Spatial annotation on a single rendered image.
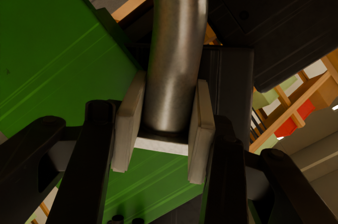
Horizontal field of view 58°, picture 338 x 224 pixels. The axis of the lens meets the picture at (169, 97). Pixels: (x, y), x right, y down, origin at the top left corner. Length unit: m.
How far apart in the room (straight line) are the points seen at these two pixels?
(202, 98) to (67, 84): 0.10
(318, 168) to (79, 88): 7.68
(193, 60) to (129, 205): 0.14
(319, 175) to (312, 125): 2.17
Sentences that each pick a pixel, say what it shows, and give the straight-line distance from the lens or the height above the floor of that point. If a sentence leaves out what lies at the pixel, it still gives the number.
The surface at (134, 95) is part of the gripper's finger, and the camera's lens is 0.15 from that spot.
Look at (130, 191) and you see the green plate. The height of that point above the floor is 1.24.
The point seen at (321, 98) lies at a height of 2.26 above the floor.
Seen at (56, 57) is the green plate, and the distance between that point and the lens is 0.22.
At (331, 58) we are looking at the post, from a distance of 1.00.
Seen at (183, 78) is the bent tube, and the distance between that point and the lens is 0.17.
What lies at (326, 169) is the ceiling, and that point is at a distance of 7.87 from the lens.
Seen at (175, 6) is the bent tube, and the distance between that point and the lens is 0.16.
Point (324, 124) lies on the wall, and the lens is 9.72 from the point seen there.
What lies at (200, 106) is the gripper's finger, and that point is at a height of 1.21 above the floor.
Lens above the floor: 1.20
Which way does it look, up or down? level
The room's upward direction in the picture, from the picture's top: 146 degrees clockwise
